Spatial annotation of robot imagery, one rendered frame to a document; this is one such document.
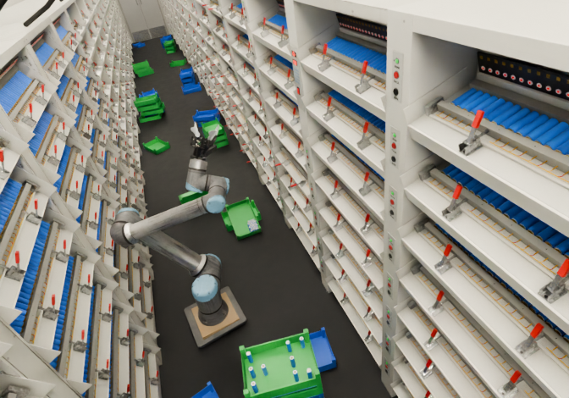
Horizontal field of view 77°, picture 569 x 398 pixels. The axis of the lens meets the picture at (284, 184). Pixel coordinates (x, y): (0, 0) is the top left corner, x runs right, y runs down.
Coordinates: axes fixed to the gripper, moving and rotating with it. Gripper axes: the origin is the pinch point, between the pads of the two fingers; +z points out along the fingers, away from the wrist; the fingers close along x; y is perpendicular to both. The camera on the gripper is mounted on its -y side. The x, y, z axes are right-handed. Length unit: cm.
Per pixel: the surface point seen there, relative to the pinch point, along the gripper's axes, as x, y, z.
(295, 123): -42.0, -17.3, 8.0
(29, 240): -3, 83, -55
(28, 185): 16, 75, -40
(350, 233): -82, -16, -42
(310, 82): -59, 13, 21
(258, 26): -9, -18, 59
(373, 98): -96, 50, 8
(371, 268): -96, -3, -53
